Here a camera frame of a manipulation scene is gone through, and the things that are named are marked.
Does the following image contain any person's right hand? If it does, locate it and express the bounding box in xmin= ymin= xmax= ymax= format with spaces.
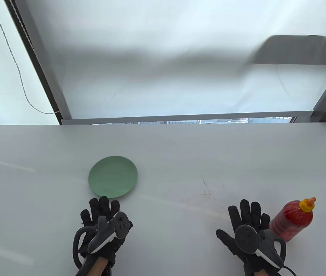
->
xmin=216 ymin=199 xmax=287 ymax=276

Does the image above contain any person's left hand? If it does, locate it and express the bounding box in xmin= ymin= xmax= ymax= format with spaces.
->
xmin=80 ymin=196 xmax=133 ymax=265

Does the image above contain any green plate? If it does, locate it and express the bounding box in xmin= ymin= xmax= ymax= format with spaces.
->
xmin=88 ymin=156 xmax=138 ymax=199

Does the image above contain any red ketchup bottle yellow cap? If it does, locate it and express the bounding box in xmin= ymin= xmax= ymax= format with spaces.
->
xmin=269 ymin=197 xmax=317 ymax=242

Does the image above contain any person's left forearm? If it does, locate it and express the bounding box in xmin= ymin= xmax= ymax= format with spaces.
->
xmin=90 ymin=257 xmax=108 ymax=276

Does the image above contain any black and white controller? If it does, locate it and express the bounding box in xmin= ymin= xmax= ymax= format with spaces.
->
xmin=235 ymin=225 xmax=286 ymax=269
xmin=73 ymin=212 xmax=131 ymax=265

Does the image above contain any grey window bottom rail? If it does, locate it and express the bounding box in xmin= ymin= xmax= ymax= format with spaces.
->
xmin=61 ymin=111 xmax=314 ymax=125

